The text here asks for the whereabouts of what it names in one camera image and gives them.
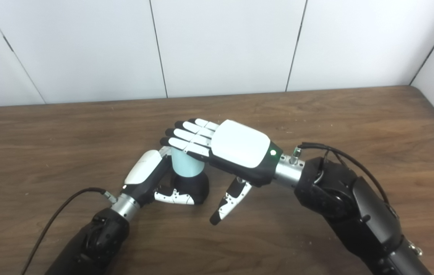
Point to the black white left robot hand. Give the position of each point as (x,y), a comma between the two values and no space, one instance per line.
(144,168)

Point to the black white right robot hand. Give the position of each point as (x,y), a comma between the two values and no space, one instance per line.
(240,143)

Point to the black funnel-shaped nozzle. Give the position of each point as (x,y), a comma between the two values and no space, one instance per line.
(198,189)

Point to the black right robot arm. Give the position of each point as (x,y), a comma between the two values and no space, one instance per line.
(354,210)

